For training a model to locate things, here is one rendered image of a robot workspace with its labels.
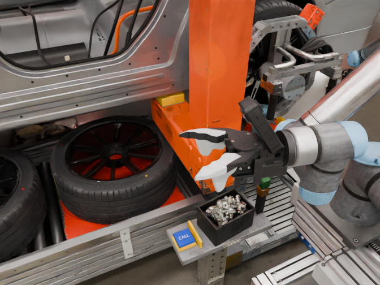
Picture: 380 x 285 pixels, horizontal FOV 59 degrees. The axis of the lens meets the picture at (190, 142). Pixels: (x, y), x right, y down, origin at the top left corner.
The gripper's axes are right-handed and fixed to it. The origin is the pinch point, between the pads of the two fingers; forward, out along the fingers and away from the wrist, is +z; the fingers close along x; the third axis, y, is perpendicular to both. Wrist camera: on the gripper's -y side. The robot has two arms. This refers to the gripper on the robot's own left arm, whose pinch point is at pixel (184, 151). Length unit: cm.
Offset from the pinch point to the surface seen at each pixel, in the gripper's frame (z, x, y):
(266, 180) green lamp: -41, 52, 51
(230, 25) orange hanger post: -25, 55, -10
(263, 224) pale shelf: -41, 49, 73
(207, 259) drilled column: -16, 47, 86
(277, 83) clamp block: -53, 74, 19
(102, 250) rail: 30, 63, 86
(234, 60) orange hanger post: -28, 57, 2
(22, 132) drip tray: 99, 213, 95
